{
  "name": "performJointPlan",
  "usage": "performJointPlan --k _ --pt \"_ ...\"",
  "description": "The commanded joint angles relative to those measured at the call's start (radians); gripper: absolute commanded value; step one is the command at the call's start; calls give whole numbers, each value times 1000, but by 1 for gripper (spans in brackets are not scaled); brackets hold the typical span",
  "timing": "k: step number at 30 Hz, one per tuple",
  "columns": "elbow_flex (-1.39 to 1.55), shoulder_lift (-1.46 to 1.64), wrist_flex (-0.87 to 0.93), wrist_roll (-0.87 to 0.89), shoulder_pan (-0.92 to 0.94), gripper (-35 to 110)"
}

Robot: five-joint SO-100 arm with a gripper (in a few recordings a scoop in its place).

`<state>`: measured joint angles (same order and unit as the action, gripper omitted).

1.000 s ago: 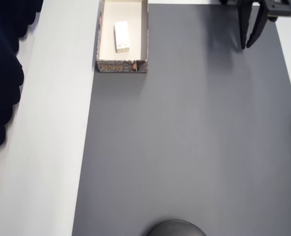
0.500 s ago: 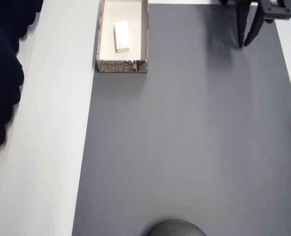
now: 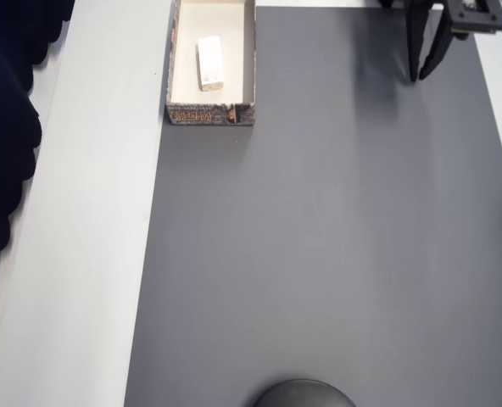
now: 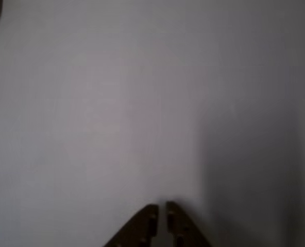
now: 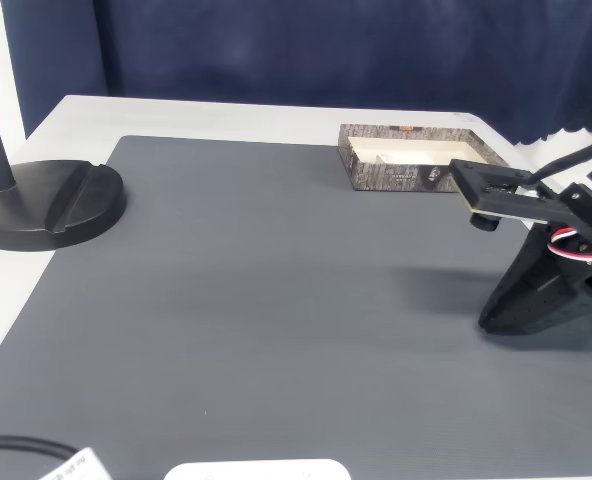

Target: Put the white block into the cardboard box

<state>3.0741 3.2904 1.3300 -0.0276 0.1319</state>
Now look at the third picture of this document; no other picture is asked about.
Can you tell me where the dark blue curtain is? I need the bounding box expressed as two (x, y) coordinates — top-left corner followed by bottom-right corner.
(0, 0), (79, 385)

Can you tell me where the round black stand base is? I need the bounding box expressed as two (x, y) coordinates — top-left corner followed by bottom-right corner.
(252, 378), (359, 407)

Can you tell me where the bark patterned cardboard box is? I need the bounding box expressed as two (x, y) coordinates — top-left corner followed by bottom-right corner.
(165, 0), (257, 127)

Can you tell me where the grey table mat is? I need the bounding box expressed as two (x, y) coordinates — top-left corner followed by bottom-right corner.
(123, 4), (502, 407)

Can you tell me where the white eraser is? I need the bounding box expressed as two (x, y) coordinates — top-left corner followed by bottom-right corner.
(197, 36), (226, 92)

